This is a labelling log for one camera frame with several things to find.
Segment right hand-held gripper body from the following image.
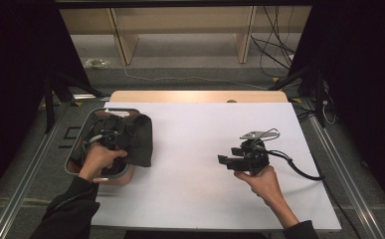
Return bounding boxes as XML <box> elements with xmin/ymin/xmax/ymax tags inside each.
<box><xmin>237</xmin><ymin>128</ymin><xmax>282</xmax><ymax>176</ymax></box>

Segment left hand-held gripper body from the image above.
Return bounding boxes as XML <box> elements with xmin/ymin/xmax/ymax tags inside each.
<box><xmin>95</xmin><ymin>110</ymin><xmax>132</xmax><ymax>151</ymax></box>

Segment dark grey skirt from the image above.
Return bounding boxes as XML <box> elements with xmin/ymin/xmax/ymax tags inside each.
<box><xmin>70</xmin><ymin>111</ymin><xmax>154</xmax><ymax>176</ymax></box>

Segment orange basket with grey rim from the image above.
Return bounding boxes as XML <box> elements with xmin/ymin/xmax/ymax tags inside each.
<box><xmin>64</xmin><ymin>108</ymin><xmax>142</xmax><ymax>187</ymax></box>

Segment person's right hand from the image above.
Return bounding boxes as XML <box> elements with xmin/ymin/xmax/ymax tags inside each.
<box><xmin>233</xmin><ymin>164</ymin><xmax>286</xmax><ymax>209</ymax></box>

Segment person's left hand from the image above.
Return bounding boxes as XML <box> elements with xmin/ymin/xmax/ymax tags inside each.
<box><xmin>79</xmin><ymin>142</ymin><xmax>129</xmax><ymax>183</ymax></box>

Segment white board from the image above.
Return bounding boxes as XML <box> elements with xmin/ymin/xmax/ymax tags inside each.
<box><xmin>58</xmin><ymin>102</ymin><xmax>342</xmax><ymax>232</ymax></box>

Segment black tripod stand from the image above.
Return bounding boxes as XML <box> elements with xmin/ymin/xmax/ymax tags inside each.
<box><xmin>268</xmin><ymin>64</ymin><xmax>328</xmax><ymax>128</ymax></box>
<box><xmin>42</xmin><ymin>71</ymin><xmax>106</xmax><ymax>133</ymax></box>

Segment crumpled clear plastic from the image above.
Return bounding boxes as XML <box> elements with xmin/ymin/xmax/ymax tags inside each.
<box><xmin>85</xmin><ymin>58</ymin><xmax>109</xmax><ymax>70</ymax></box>

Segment light wooden shelf unit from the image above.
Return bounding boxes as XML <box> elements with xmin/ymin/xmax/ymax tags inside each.
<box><xmin>60</xmin><ymin>6</ymin><xmax>312</xmax><ymax>66</ymax></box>

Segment black curtain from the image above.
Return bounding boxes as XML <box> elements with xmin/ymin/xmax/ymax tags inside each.
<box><xmin>0</xmin><ymin>0</ymin><xmax>92</xmax><ymax>207</ymax></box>
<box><xmin>288</xmin><ymin>0</ymin><xmax>385</xmax><ymax>210</ymax></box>

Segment left hand-held gripper cable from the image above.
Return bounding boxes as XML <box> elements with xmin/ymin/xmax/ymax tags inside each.
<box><xmin>80</xmin><ymin>119</ymin><xmax>106</xmax><ymax>157</ymax></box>

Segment hand-held gripper cable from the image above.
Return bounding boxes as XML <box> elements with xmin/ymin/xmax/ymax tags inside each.
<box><xmin>268</xmin><ymin>148</ymin><xmax>362</xmax><ymax>239</ymax></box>
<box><xmin>80</xmin><ymin>119</ymin><xmax>106</xmax><ymax>157</ymax></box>

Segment right hand-held gripper cable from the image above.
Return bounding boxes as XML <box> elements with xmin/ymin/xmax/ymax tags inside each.
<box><xmin>268</xmin><ymin>148</ymin><xmax>362</xmax><ymax>239</ymax></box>

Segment short aluminium rail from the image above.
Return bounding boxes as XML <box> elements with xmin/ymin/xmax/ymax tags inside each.
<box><xmin>72</xmin><ymin>94</ymin><xmax>111</xmax><ymax>102</ymax></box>

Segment black floor cables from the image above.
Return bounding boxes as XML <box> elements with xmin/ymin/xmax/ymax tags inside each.
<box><xmin>290</xmin><ymin>96</ymin><xmax>317</xmax><ymax>122</ymax></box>

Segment long aluminium rail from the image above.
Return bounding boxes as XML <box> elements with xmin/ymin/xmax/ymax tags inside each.
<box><xmin>0</xmin><ymin>103</ymin><xmax>82</xmax><ymax>239</ymax></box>
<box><xmin>303</xmin><ymin>106</ymin><xmax>385</xmax><ymax>239</ymax></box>

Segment bundle of black cables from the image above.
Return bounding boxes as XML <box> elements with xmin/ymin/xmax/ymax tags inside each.
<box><xmin>250</xmin><ymin>5</ymin><xmax>297</xmax><ymax>79</ymax></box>

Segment black frame bar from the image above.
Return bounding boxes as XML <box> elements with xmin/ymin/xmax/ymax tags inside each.
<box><xmin>54</xmin><ymin>0</ymin><xmax>315</xmax><ymax>8</ymax></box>

